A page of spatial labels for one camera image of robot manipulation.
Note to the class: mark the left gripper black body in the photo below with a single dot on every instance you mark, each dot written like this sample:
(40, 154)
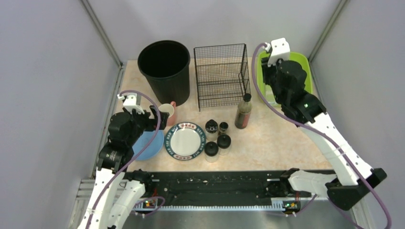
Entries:
(152, 119)

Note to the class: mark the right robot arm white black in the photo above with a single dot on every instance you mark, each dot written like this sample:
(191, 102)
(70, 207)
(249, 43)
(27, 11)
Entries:
(353, 178)

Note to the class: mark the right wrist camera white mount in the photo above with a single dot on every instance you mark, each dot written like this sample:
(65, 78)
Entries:
(278, 49)

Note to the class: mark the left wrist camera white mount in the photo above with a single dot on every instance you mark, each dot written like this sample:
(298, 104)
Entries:
(131, 102)

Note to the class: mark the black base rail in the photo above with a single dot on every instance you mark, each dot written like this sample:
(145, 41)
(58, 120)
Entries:
(220, 188)

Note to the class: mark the blue plastic plate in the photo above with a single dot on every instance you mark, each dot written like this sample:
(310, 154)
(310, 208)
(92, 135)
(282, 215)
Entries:
(154, 147)

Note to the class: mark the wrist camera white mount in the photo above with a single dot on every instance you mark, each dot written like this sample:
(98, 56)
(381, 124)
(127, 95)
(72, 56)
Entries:
(131, 102)
(278, 49)

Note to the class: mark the pink ceramic mug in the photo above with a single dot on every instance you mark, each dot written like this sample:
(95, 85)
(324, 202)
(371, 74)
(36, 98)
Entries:
(171, 110)

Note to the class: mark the black wire mesh rack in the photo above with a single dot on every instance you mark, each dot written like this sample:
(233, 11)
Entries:
(222, 74)

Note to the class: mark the green plastic basin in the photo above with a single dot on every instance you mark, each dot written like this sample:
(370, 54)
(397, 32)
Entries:
(266, 90)

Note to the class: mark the small dark spice jar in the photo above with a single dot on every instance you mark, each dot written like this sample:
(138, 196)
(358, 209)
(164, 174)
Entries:
(223, 128)

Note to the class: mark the spice jar black lid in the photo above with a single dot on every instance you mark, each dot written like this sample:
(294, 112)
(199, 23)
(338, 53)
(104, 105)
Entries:
(211, 130)
(211, 152)
(224, 144)

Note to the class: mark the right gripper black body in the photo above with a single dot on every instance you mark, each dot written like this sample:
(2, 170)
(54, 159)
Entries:
(272, 83)

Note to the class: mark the black plastic waste bin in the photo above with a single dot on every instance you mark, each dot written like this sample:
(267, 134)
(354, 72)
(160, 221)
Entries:
(165, 65)

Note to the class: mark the dark sauce bottle black cap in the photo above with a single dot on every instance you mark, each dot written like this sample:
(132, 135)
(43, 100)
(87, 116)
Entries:
(244, 109)

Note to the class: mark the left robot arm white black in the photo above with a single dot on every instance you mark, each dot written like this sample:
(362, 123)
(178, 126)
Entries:
(116, 190)

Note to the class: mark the white plate with blue rim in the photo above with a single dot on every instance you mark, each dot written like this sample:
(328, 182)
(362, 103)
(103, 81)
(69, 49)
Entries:
(185, 141)

